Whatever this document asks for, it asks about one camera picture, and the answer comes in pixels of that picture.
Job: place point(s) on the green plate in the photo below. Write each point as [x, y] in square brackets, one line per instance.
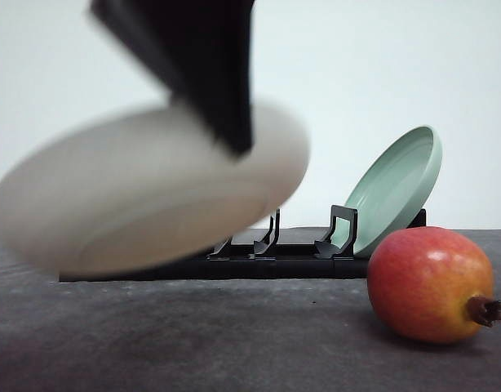
[400, 179]

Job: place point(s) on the black plate rack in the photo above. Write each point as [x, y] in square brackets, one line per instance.
[264, 252]

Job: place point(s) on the white plate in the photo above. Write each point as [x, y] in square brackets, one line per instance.
[144, 187]

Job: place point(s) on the grey table mat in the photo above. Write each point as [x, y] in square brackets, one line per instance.
[318, 335]

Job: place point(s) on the red yellow pomegranate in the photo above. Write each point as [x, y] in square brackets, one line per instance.
[433, 284]

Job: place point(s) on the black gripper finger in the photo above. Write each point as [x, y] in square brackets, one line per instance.
[199, 51]

